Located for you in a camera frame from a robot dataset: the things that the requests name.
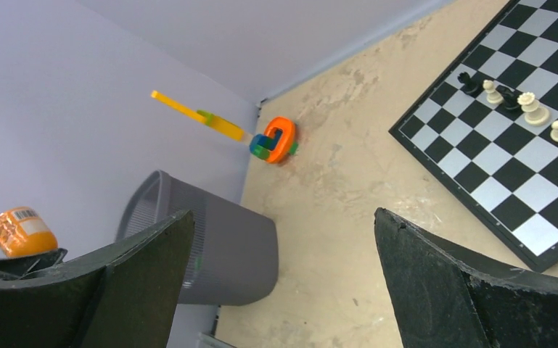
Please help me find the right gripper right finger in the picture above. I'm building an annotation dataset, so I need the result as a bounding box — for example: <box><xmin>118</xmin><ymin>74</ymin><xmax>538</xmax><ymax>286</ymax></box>
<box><xmin>374</xmin><ymin>208</ymin><xmax>558</xmax><ymax>347</ymax></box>

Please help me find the black chess piece far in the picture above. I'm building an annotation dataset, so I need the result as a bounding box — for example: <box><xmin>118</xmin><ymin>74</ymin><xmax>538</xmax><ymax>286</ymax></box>
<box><xmin>457</xmin><ymin>72</ymin><xmax>483</xmax><ymax>98</ymax></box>

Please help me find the black chess piece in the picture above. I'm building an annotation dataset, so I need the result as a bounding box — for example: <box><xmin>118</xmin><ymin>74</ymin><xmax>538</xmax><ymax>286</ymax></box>
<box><xmin>457</xmin><ymin>72</ymin><xmax>483</xmax><ymax>98</ymax></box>
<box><xmin>496</xmin><ymin>86</ymin><xmax>522</xmax><ymax>114</ymax></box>

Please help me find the grey mesh waste bin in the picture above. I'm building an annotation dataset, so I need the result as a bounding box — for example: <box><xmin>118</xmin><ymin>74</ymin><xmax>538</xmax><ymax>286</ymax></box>
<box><xmin>116</xmin><ymin>170</ymin><xmax>279</xmax><ymax>306</ymax></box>

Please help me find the orange ring toy with blocks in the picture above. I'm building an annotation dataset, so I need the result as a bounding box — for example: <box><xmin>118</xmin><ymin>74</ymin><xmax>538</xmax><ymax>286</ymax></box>
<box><xmin>249</xmin><ymin>117</ymin><xmax>299</xmax><ymax>164</ymax></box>

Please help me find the yellow toy ladder piece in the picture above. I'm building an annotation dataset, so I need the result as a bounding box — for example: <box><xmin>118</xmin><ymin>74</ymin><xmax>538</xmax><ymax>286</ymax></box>
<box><xmin>150</xmin><ymin>91</ymin><xmax>253</xmax><ymax>144</ymax></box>

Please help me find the orange juice bottle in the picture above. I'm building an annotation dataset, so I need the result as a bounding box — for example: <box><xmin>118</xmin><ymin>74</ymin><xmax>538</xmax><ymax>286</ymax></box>
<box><xmin>0</xmin><ymin>207</ymin><xmax>58</xmax><ymax>257</ymax></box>

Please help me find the white chess pawn far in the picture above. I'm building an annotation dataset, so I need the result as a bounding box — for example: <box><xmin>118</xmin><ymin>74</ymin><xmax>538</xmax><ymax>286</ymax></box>
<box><xmin>482</xmin><ymin>80</ymin><xmax>504</xmax><ymax>105</ymax></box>

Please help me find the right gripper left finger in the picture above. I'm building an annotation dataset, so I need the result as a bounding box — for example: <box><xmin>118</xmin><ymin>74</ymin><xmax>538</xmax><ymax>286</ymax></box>
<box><xmin>0</xmin><ymin>210</ymin><xmax>194</xmax><ymax>347</ymax></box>

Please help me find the aluminium frame rail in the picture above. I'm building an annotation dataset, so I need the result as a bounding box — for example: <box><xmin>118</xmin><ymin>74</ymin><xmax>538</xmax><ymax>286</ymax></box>
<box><xmin>197</xmin><ymin>333</ymin><xmax>236</xmax><ymax>348</ymax></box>

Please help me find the black chess piece middle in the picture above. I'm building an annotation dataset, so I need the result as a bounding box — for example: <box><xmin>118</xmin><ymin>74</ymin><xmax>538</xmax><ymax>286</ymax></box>
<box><xmin>496</xmin><ymin>86</ymin><xmax>522</xmax><ymax>114</ymax></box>

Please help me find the black and white chessboard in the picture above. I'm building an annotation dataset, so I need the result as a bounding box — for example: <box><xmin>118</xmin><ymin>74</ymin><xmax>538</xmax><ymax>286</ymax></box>
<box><xmin>390</xmin><ymin>1</ymin><xmax>558</xmax><ymax>272</ymax></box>

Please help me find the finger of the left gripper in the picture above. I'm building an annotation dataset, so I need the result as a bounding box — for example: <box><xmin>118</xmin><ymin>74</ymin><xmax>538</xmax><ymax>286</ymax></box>
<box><xmin>0</xmin><ymin>248</ymin><xmax>67</xmax><ymax>281</ymax></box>

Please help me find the white chess queen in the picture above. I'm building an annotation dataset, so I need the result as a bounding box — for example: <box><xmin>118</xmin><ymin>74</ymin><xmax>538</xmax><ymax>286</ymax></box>
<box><xmin>517</xmin><ymin>92</ymin><xmax>550</xmax><ymax>126</ymax></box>

